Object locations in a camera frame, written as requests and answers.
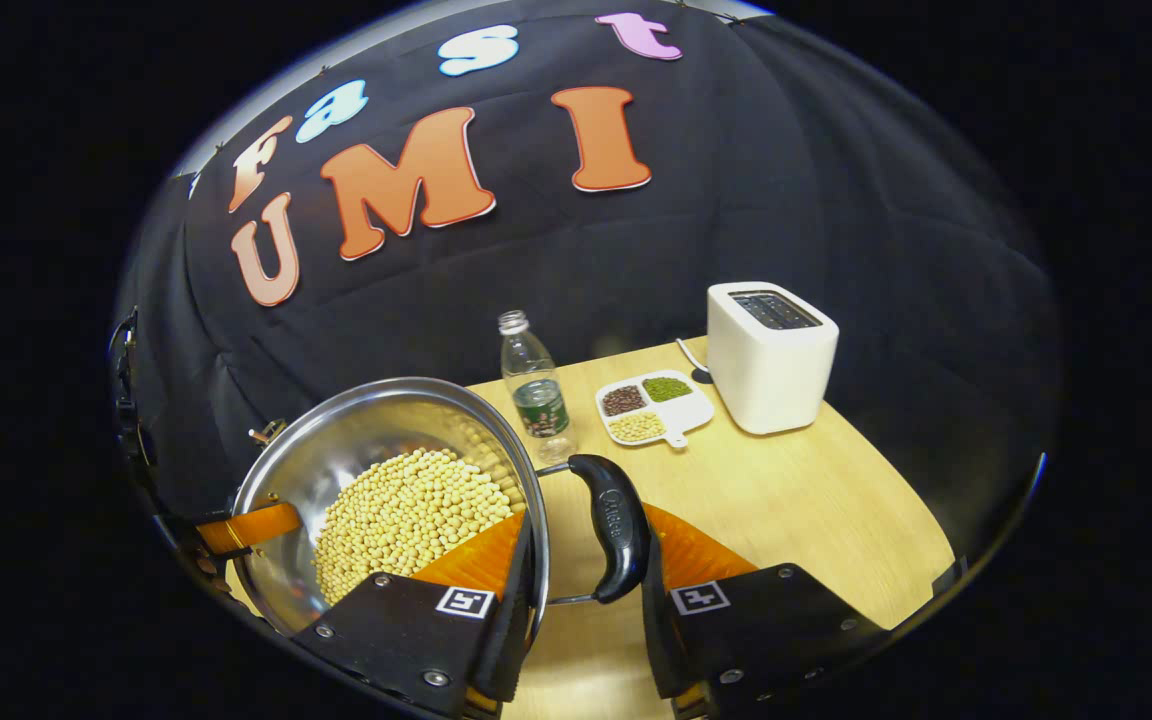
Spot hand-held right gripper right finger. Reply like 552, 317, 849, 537
640, 503, 889, 719

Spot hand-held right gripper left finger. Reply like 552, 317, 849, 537
294, 513, 539, 719

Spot pile of yellow soybeans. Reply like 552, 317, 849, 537
314, 447, 529, 606

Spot stainless steel pot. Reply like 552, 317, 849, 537
231, 377, 653, 637

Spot white divided dish of beans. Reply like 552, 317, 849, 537
595, 370, 715, 449

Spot white toaster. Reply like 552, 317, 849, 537
706, 282, 841, 436

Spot clear plastic water bottle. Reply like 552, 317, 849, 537
497, 310, 578, 467

